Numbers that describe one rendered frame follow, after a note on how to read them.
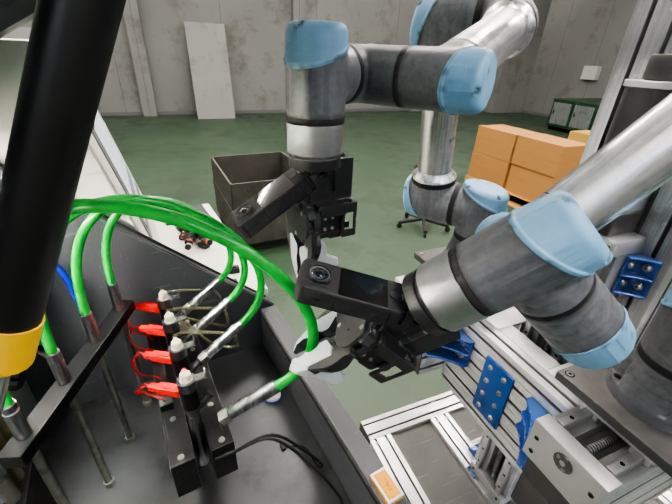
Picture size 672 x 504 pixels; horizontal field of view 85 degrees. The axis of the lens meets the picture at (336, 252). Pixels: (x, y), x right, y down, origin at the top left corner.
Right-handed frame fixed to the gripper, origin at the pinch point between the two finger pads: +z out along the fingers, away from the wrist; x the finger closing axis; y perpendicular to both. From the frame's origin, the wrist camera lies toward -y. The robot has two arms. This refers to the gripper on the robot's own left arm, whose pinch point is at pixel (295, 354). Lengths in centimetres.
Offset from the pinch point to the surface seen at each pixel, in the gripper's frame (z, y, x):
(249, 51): 359, -94, 969
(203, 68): 428, -142, 865
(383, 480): 7.4, 26.4, -5.8
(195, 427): 27.1, 1.7, -2.5
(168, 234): 68, -16, 66
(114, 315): 36.2, -17.9, 13.1
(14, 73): 17, -52, 30
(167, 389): 24.0, -6.2, -0.3
